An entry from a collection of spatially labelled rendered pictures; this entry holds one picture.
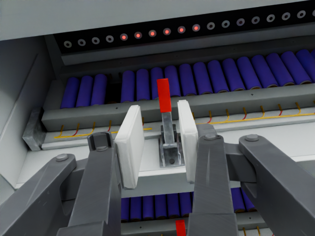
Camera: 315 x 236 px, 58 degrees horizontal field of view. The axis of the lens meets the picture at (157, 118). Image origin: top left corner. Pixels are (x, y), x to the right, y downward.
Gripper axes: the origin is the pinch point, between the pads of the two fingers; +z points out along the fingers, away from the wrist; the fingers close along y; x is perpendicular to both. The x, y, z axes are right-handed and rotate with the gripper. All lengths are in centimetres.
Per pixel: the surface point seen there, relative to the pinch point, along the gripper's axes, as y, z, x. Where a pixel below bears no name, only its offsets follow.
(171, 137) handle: 0.6, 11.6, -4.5
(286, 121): 13.8, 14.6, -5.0
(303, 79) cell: 17.5, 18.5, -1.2
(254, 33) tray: 13.5, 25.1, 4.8
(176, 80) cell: 1.8, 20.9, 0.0
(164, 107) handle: 0.2, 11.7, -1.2
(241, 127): 8.7, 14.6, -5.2
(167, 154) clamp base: -0.2, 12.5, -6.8
